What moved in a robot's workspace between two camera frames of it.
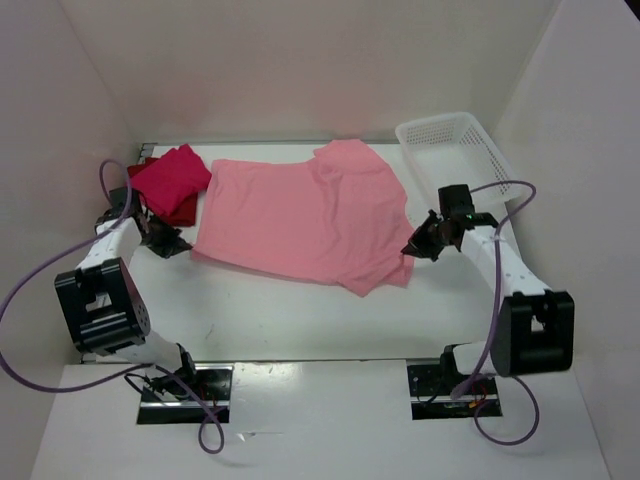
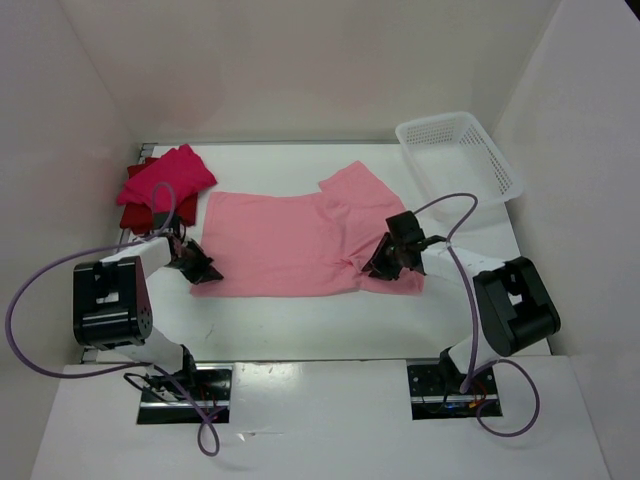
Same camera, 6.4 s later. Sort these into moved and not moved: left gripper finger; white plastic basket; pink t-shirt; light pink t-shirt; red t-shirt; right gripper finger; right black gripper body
Moved: light pink t-shirt; left gripper finger; right gripper finger; right black gripper body
Not moved: pink t-shirt; white plastic basket; red t-shirt
